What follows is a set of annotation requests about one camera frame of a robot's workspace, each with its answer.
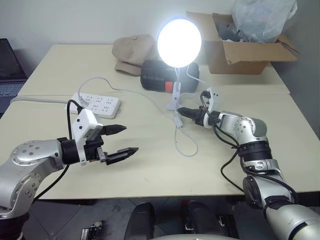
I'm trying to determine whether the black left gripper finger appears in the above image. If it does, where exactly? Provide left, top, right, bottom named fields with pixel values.
left=101, top=123, right=129, bottom=137
left=106, top=147, right=140, bottom=166

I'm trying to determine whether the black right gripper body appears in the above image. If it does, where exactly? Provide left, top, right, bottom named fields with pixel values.
left=193, top=105, right=209, bottom=127

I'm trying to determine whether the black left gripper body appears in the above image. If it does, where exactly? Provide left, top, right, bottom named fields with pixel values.
left=83, top=134, right=109, bottom=165

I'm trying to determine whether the round white clip desk lamp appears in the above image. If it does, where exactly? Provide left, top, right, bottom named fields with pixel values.
left=156, top=16, right=203, bottom=112

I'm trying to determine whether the white power strip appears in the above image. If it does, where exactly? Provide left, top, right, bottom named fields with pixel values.
left=65, top=91, right=123, bottom=120

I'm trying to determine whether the black case with red latch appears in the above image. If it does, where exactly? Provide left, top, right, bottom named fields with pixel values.
left=139, top=59, right=201, bottom=94

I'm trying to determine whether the dark rounded shape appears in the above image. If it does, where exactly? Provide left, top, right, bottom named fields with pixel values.
left=180, top=196, right=229, bottom=240
left=125, top=201, right=156, bottom=240

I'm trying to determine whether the brown cardboard box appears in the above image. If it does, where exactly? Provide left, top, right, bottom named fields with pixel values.
left=185, top=10, right=300, bottom=75

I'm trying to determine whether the beige cap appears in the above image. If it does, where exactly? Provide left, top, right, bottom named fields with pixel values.
left=111, top=34, right=158, bottom=77

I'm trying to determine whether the clear plastic bag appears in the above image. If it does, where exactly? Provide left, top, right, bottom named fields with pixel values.
left=230, top=0, right=299, bottom=44

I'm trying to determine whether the dark laptop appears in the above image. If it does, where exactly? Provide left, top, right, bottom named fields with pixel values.
left=0, top=37, right=29, bottom=115

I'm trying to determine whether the white lamp cord with switch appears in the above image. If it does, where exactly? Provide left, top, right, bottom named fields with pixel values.
left=78, top=65, right=209, bottom=158

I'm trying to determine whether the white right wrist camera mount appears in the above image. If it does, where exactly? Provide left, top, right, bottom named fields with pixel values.
left=200, top=86, right=221, bottom=129

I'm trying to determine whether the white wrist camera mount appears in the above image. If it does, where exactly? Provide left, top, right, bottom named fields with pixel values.
left=70, top=107, right=104, bottom=167
left=200, top=86, right=221, bottom=129

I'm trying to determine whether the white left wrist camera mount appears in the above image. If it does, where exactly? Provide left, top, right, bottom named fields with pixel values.
left=70, top=107, right=104, bottom=167

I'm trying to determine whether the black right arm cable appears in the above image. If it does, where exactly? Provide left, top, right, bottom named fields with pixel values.
left=199, top=90, right=300, bottom=209

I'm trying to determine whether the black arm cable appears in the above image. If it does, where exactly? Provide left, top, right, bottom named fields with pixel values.
left=199, top=90, right=300, bottom=209
left=33, top=99, right=85, bottom=201

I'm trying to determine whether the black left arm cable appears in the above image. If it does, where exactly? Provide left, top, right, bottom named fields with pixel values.
left=33, top=99, right=85, bottom=201

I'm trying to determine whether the grey power strip cable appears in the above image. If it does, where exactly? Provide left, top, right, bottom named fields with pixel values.
left=9, top=95, right=76, bottom=105

